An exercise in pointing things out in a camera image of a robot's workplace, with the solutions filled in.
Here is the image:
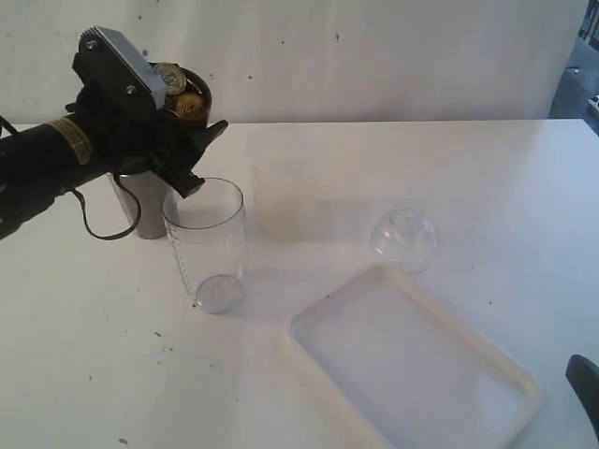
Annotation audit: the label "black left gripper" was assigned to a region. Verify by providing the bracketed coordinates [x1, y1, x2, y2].
[66, 49, 228, 197]

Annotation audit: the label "gold coins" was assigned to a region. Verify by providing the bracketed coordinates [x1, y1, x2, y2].
[153, 62, 204, 121]

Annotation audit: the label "stainless steel cup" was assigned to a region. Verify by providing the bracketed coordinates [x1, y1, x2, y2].
[109, 171, 168, 239]

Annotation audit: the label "brown wooden cup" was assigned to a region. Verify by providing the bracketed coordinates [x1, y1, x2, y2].
[153, 62, 212, 127]

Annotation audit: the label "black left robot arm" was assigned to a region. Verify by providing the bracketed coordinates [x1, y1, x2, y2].
[1, 37, 224, 238]

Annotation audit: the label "clear glass with amber liquid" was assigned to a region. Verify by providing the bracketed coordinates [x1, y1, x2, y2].
[162, 178, 247, 314]

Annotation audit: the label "clear dome strainer lid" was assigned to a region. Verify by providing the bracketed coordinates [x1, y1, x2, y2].
[369, 198, 438, 273]

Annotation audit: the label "frosted plastic cup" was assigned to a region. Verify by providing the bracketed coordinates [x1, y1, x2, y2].
[246, 123, 316, 241]

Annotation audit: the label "white plastic tray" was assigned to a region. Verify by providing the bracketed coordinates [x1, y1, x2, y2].
[285, 265, 541, 448]

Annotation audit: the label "dark right gripper tip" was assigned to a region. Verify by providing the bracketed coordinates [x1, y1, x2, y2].
[565, 355, 598, 427]

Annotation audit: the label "black cable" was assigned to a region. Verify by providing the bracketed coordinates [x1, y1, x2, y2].
[60, 175, 142, 242]

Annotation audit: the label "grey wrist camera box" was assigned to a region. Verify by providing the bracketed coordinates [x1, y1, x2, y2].
[79, 26, 167, 109]

